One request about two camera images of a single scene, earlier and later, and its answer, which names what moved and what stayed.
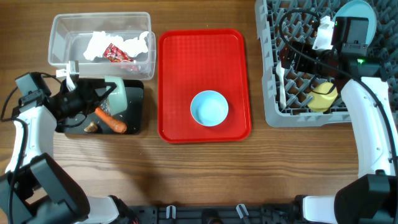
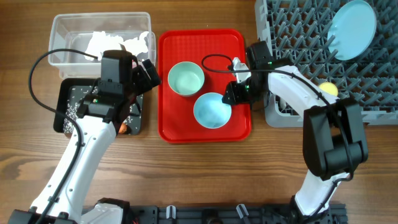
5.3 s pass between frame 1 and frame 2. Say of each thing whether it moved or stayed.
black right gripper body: moved
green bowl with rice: moved
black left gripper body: moved
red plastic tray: stayed
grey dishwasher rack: stayed
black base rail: stayed
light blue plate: moved
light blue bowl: stayed
